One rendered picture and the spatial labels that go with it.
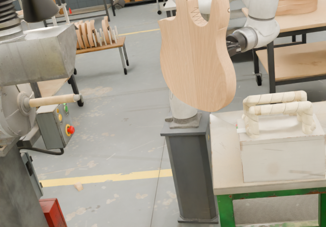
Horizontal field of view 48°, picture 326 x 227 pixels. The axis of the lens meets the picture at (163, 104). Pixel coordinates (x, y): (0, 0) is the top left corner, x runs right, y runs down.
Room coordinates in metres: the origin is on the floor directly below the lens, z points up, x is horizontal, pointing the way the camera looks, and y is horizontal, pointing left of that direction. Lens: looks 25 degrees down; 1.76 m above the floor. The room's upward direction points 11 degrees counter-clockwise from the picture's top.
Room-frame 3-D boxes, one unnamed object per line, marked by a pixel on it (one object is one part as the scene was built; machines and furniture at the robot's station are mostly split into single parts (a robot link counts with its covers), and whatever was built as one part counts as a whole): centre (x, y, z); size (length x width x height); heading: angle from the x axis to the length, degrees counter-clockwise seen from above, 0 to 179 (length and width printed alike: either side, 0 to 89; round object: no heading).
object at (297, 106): (1.03, -0.36, 1.20); 0.20 x 0.03 x 0.03; 78
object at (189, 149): (2.01, -0.12, 0.35); 0.28 x 0.28 x 0.70; 73
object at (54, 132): (1.62, 0.60, 0.99); 0.24 x 0.21 x 0.26; 80
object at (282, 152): (1.08, -0.37, 1.02); 0.27 x 0.15 x 0.17; 79
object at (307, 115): (1.01, -0.45, 1.15); 0.03 x 0.03 x 0.09
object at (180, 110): (2.01, -0.13, 0.87); 0.18 x 0.16 x 0.22; 114
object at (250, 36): (1.36, -0.35, 1.34); 0.09 x 0.06 x 0.09; 33
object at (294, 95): (1.11, -0.38, 1.20); 0.20 x 0.03 x 0.03; 78
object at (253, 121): (1.05, -0.28, 1.15); 0.03 x 0.03 x 0.09
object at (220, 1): (1.11, -0.21, 1.52); 0.07 x 0.04 x 0.10; 34
